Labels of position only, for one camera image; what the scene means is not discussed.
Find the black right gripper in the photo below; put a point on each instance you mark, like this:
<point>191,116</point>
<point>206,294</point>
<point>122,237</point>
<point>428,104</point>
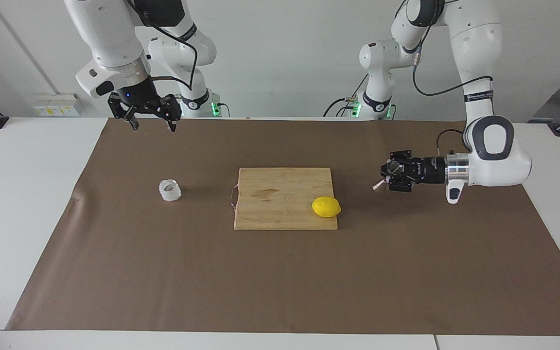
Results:
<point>139,95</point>

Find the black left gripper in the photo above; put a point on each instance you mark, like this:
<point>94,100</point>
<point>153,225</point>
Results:
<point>428,170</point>

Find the wooden cutting board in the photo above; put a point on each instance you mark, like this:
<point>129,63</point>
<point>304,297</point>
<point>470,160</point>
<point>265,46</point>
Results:
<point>285,204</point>

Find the yellow lemon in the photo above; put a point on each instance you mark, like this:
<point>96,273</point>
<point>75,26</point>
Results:
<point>326,207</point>

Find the brown table mat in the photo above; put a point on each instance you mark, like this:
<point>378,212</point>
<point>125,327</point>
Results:
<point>280,282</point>

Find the white wall socket box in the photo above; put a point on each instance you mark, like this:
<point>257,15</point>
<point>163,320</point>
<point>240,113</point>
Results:
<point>56,104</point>

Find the steel double jigger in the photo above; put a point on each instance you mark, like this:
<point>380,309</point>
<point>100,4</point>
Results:
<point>378,185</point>

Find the clear textured glass cup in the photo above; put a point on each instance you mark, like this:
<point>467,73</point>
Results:
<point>170,191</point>

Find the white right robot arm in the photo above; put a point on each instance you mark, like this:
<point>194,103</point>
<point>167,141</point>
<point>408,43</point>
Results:
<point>110,34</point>

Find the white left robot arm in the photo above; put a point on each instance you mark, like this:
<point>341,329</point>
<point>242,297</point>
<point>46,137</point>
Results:
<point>474,39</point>

